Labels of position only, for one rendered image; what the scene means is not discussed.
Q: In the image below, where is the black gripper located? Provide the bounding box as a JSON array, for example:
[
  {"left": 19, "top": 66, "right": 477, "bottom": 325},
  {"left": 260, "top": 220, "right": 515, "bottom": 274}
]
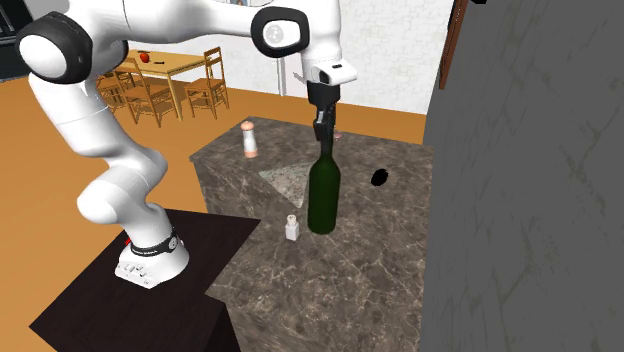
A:
[{"left": 306, "top": 81, "right": 341, "bottom": 144}]

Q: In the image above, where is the dark green glass bottle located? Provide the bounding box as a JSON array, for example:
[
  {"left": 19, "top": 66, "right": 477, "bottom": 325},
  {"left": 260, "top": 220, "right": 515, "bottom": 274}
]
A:
[{"left": 306, "top": 138, "right": 342, "bottom": 236}]

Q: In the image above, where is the small white shaker with cork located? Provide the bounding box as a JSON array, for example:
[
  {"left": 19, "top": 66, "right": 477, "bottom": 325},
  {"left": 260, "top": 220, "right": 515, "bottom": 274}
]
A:
[{"left": 284, "top": 213, "right": 301, "bottom": 243}]

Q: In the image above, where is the wooden chair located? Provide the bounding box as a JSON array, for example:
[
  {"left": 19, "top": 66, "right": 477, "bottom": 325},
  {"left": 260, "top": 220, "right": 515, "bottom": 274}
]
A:
[
  {"left": 113, "top": 56, "right": 180, "bottom": 129},
  {"left": 184, "top": 46, "right": 231, "bottom": 120},
  {"left": 95, "top": 70, "right": 136, "bottom": 114}
]

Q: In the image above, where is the brown wooden door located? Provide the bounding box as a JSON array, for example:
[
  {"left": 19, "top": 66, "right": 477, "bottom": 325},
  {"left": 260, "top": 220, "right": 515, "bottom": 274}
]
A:
[{"left": 438, "top": 0, "right": 470, "bottom": 91}]

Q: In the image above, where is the wooden dining table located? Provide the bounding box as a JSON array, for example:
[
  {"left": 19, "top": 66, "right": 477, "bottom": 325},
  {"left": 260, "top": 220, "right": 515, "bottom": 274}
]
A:
[{"left": 99, "top": 47, "right": 210, "bottom": 123}]

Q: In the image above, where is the dark robot stand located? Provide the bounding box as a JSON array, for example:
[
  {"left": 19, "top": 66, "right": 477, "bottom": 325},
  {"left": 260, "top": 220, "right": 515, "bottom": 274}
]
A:
[{"left": 29, "top": 208, "right": 262, "bottom": 352}]

